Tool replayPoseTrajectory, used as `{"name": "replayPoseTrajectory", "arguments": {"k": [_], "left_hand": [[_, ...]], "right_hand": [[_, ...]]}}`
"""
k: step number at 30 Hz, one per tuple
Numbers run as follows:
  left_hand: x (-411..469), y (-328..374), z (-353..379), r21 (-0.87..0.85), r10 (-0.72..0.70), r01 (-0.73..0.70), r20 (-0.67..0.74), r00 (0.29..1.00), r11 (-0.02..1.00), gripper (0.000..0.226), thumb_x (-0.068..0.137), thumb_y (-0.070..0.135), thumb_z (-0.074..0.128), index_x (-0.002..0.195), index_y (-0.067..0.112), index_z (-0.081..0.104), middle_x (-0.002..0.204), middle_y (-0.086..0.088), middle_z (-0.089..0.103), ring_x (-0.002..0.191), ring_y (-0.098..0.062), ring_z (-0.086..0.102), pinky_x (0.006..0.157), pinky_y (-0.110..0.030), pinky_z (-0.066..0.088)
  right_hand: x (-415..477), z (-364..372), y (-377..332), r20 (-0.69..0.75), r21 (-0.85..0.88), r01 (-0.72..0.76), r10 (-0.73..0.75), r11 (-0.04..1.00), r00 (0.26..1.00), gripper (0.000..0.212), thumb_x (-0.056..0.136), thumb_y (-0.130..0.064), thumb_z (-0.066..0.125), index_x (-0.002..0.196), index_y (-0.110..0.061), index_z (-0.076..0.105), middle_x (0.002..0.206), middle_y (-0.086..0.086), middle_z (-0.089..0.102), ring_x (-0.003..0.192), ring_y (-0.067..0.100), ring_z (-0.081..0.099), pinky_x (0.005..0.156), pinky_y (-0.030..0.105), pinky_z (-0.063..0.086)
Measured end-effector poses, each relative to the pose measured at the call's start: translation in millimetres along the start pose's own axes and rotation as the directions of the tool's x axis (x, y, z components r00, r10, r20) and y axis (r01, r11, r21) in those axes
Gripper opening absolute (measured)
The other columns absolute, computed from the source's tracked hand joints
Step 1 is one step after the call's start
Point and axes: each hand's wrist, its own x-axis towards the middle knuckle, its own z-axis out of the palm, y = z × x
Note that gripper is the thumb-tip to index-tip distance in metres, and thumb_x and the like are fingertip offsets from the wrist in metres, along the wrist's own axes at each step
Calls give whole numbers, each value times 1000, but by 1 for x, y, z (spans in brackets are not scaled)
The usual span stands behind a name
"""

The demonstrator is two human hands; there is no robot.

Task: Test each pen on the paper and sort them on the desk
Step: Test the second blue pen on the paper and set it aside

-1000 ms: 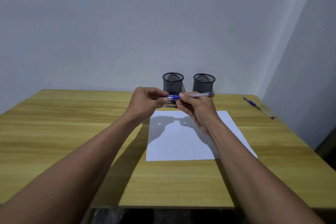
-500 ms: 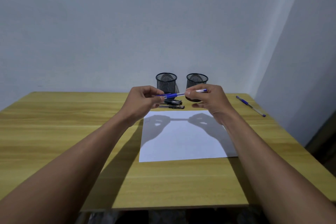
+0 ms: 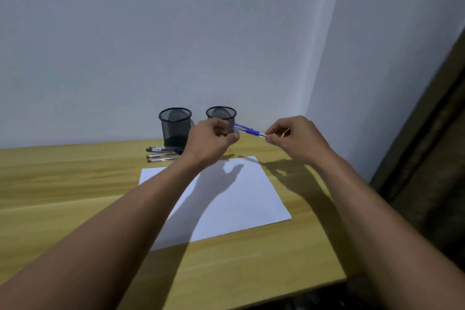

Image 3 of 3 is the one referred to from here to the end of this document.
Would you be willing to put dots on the black mesh pen cup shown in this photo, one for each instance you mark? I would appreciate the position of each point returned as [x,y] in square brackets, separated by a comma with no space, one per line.
[174,131]
[221,113]

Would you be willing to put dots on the person's right forearm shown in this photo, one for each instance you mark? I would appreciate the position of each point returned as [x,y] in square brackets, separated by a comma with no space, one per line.
[385,240]

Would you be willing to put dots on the white paper sheet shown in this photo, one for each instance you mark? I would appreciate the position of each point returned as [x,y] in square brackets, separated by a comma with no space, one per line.
[236,211]

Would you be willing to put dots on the person's left forearm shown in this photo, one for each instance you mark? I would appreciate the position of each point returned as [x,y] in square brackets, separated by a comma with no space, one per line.
[101,240]

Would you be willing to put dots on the blue pen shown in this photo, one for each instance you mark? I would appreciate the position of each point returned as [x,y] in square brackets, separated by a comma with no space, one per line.
[250,131]

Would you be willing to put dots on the person's left hand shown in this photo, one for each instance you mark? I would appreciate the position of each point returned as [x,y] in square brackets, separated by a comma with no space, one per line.
[207,142]

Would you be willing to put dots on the person's right hand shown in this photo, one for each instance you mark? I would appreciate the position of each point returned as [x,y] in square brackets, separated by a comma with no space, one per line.
[301,139]

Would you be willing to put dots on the black pen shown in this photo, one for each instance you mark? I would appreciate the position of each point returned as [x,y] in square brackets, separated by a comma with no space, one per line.
[161,155]
[160,149]
[161,160]

